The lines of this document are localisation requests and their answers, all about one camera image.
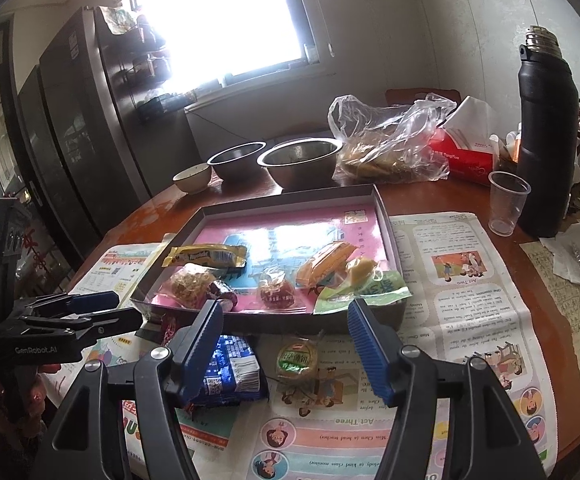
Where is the small steel bowl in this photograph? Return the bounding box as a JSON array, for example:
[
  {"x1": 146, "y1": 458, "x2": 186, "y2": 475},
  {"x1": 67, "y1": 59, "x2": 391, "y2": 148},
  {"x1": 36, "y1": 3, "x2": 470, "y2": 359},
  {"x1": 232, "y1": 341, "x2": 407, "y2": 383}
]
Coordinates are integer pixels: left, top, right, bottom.
[{"x1": 207, "y1": 142, "x2": 268, "y2": 183}]

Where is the grey cardboard tray pink lining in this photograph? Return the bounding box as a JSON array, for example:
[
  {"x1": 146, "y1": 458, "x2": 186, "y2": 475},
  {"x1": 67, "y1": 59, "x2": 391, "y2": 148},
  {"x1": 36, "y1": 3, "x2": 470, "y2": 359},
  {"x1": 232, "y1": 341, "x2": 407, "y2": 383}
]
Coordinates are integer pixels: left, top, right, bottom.
[{"x1": 130, "y1": 184, "x2": 405, "y2": 331}]

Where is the black thermos bottle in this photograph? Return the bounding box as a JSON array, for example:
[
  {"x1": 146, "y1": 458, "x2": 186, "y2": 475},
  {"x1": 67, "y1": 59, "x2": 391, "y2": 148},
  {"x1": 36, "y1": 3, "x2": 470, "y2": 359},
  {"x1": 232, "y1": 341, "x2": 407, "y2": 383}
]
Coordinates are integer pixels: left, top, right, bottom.
[{"x1": 516, "y1": 25, "x2": 580, "y2": 239}]

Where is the fridge side storage rack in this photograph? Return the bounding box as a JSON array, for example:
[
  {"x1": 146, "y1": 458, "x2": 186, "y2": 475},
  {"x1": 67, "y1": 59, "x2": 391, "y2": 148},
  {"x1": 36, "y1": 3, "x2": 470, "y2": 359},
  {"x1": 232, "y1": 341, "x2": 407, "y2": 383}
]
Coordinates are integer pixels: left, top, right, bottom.
[{"x1": 100, "y1": 5, "x2": 195, "y2": 123}]

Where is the purple candy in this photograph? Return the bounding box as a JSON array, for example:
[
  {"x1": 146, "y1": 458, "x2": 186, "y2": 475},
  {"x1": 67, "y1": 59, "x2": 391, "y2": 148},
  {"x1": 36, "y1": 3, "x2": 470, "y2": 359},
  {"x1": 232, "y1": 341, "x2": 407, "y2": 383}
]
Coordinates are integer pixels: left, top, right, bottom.
[{"x1": 209, "y1": 280, "x2": 241, "y2": 313}]

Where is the dark grey refrigerator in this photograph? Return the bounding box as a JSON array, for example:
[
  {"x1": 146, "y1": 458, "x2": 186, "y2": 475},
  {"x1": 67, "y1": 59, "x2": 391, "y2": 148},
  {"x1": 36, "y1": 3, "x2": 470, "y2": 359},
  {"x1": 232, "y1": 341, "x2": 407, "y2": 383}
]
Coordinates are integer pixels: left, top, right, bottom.
[{"x1": 17, "y1": 6, "x2": 201, "y2": 261}]

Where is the crumpled white paper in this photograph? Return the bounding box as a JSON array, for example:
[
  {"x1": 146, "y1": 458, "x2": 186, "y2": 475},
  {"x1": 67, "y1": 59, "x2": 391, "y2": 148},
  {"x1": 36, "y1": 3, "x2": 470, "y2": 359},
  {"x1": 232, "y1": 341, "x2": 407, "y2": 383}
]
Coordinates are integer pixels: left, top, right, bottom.
[{"x1": 540, "y1": 220, "x2": 580, "y2": 288}]

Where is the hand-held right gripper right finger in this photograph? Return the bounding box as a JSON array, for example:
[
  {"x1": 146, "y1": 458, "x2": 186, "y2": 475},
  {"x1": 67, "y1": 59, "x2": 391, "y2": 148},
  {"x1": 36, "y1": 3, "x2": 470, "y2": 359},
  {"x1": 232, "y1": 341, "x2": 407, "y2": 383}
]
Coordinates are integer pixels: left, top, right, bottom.
[{"x1": 347, "y1": 299, "x2": 551, "y2": 480}]

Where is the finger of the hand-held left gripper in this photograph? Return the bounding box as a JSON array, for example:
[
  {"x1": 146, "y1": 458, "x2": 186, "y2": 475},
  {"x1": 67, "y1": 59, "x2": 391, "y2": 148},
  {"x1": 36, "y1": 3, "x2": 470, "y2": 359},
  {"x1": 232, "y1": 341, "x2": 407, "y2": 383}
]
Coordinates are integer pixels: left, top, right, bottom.
[
  {"x1": 20, "y1": 306, "x2": 144, "y2": 350},
  {"x1": 12, "y1": 290, "x2": 121, "y2": 318}
]

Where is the blue snack packet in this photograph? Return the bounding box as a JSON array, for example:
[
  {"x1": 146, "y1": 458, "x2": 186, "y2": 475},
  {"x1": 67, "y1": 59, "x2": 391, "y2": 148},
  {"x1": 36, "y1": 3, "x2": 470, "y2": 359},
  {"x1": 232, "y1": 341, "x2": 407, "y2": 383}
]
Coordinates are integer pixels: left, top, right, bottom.
[{"x1": 190, "y1": 334, "x2": 269, "y2": 403}]

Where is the yellow snack packet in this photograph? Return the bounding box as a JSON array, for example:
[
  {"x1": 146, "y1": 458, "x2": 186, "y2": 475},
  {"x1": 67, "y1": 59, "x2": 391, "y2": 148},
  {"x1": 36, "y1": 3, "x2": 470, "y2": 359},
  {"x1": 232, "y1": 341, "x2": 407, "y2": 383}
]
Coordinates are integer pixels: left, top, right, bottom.
[{"x1": 162, "y1": 243, "x2": 248, "y2": 271}]

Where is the leaflet with orange header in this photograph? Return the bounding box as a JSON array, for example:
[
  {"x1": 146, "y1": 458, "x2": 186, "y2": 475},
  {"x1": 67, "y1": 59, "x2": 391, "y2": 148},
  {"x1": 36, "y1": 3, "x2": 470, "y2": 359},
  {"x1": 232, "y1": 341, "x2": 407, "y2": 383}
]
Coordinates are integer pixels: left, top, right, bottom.
[{"x1": 67, "y1": 242, "x2": 175, "y2": 311}]

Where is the small ceramic bowl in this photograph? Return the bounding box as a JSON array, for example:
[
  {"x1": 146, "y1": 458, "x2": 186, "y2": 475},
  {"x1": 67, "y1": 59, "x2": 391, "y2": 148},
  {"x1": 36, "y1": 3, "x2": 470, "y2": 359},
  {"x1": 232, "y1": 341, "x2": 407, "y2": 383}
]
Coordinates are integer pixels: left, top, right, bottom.
[{"x1": 173, "y1": 163, "x2": 213, "y2": 194}]

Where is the orange snack packet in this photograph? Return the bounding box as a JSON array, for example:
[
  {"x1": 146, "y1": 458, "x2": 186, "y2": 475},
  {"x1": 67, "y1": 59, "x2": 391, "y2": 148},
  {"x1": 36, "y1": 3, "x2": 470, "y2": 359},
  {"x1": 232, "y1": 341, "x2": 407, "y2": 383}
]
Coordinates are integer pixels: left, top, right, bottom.
[{"x1": 296, "y1": 241, "x2": 358, "y2": 288}]

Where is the bright window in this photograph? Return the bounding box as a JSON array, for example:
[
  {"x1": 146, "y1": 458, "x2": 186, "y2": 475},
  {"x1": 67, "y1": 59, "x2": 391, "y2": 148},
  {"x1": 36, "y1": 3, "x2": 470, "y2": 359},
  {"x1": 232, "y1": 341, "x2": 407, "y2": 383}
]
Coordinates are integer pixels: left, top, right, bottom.
[{"x1": 120, "y1": 0, "x2": 335, "y2": 91}]

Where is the round green label snack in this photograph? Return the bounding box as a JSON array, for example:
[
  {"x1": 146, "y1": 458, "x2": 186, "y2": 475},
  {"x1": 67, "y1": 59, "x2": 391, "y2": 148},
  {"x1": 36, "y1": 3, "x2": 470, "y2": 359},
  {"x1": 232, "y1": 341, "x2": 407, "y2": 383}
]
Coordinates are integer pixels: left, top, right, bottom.
[{"x1": 275, "y1": 338, "x2": 321, "y2": 383}]

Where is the clear plastic bag with food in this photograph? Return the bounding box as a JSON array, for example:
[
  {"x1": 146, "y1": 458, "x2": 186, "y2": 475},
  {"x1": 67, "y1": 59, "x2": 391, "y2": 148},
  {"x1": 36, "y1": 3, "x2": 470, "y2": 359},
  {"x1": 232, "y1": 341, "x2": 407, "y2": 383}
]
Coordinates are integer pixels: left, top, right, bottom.
[{"x1": 327, "y1": 92, "x2": 458, "y2": 184}]

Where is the clear noodle snack packet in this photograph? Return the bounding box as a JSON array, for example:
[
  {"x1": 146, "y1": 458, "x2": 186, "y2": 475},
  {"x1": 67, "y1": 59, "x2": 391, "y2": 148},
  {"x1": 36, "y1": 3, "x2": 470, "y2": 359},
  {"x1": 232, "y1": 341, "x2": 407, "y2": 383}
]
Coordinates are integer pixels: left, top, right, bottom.
[{"x1": 162, "y1": 263, "x2": 218, "y2": 308}]

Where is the illustrated newspaper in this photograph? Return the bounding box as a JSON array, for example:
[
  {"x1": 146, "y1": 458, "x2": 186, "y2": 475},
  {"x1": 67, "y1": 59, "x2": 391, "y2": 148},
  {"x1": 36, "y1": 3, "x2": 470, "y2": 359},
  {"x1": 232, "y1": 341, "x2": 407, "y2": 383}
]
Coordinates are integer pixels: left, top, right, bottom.
[
  {"x1": 240, "y1": 210, "x2": 561, "y2": 480},
  {"x1": 40, "y1": 330, "x2": 265, "y2": 480}
]

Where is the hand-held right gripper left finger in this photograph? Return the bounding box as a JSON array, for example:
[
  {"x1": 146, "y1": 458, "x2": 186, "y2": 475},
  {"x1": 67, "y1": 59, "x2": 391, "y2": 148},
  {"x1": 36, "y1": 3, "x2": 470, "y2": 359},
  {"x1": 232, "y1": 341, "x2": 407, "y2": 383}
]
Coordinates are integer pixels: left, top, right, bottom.
[{"x1": 32, "y1": 299, "x2": 225, "y2": 480}]

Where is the green clear snack packet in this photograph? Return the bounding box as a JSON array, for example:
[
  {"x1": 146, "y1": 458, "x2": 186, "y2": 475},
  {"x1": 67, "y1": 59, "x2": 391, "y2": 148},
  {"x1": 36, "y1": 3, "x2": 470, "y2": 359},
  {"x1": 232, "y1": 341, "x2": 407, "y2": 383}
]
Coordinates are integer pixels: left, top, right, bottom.
[{"x1": 315, "y1": 256, "x2": 411, "y2": 316}]

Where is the person's left hand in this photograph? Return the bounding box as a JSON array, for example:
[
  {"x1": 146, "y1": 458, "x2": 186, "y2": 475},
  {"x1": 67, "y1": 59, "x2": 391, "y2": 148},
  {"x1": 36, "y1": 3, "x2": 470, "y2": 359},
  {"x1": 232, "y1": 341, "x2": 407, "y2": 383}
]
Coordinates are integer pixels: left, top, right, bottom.
[{"x1": 20, "y1": 360, "x2": 63, "y2": 431}]

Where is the handwritten paper sheet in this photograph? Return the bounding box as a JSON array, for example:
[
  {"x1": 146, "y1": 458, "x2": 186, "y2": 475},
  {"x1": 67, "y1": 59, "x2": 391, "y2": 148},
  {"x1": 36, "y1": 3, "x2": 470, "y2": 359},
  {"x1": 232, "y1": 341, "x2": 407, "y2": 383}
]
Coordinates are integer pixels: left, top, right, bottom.
[{"x1": 520, "y1": 240, "x2": 580, "y2": 421}]

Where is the red tissue box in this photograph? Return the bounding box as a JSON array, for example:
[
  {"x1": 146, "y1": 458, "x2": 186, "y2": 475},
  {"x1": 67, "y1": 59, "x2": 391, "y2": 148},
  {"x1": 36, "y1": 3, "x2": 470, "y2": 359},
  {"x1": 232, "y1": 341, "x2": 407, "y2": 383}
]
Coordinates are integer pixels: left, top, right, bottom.
[{"x1": 427, "y1": 95, "x2": 501, "y2": 187}]

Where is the red print clear snack packet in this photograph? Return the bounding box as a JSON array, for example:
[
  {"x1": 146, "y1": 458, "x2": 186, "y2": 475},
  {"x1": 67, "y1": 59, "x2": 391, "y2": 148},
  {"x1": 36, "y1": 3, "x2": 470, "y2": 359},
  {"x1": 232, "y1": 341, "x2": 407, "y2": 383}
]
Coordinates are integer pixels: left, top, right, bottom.
[{"x1": 256, "y1": 267, "x2": 307, "y2": 311}]

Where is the large steel bowl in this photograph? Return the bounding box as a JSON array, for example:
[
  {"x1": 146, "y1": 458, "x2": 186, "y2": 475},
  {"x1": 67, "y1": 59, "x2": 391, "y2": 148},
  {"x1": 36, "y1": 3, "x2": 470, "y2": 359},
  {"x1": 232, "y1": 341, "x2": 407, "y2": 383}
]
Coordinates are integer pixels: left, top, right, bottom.
[{"x1": 256, "y1": 137, "x2": 344, "y2": 191}]

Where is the clear plastic cup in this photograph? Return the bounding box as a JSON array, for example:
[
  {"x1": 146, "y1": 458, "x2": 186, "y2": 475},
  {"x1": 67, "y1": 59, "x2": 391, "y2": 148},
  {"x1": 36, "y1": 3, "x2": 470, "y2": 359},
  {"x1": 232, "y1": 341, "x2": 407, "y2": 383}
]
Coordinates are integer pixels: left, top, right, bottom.
[{"x1": 488, "y1": 171, "x2": 532, "y2": 237}]

